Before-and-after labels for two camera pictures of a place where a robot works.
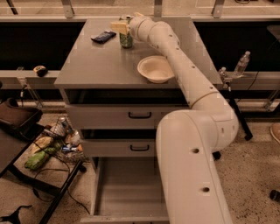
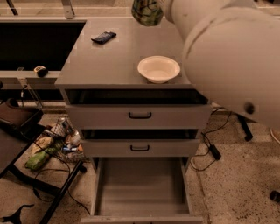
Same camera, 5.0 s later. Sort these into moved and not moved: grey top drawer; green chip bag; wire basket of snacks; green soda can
Moved: green soda can
Not moved: wire basket of snacks; green chip bag; grey top drawer
